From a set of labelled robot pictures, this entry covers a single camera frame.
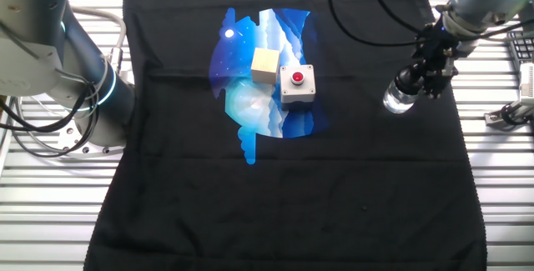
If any black cloth with blue print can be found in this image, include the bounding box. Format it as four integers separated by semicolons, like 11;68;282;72
83;0;489;271

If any wooden cube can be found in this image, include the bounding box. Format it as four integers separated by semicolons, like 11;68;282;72
249;48;281;85

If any black keyboard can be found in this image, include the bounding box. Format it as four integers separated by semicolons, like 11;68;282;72
506;31;534;73

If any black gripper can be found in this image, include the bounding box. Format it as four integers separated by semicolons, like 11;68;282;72
411;23;462;100

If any thick grey base cable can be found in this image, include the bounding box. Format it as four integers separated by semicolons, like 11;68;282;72
70;6;128;76

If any aluminium camera bracket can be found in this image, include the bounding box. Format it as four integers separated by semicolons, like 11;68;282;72
483;95;534;129

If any grey box with red button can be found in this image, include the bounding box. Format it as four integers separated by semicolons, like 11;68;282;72
278;64;317;104

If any black base cable bundle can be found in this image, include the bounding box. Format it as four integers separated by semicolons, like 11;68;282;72
0;68;101;158

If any clear glass jar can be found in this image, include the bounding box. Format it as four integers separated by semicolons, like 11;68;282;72
382;79;419;115

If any small silver exterior camera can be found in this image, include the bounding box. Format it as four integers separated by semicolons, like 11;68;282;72
518;62;534;99

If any black looped camera cable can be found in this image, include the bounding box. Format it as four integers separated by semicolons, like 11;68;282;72
500;103;523;127

